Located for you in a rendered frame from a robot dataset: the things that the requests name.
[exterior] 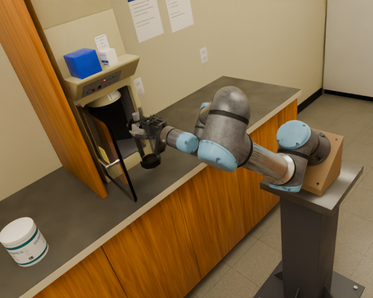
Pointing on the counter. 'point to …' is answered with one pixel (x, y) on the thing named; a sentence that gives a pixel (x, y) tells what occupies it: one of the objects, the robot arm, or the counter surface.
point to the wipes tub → (23, 242)
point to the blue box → (83, 63)
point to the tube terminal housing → (90, 22)
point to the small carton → (108, 57)
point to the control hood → (126, 67)
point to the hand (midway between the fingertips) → (140, 127)
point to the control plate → (100, 83)
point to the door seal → (122, 159)
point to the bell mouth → (105, 99)
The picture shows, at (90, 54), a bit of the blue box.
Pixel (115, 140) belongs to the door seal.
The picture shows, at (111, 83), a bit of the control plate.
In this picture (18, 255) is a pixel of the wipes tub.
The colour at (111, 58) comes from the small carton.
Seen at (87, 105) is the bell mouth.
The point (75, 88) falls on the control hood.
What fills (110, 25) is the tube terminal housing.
